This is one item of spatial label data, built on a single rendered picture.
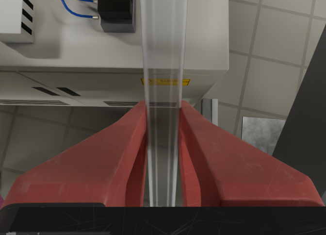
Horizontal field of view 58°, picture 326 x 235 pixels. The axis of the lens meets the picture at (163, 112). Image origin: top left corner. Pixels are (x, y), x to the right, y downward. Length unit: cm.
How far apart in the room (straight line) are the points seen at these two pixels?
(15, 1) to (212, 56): 30
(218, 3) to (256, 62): 68
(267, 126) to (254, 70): 21
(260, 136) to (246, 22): 43
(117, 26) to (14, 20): 15
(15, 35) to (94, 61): 12
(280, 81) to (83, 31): 84
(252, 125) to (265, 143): 8
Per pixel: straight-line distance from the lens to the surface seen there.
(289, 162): 22
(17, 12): 50
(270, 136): 114
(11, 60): 53
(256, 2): 125
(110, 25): 46
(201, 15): 50
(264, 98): 115
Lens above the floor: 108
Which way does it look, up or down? 85 degrees down
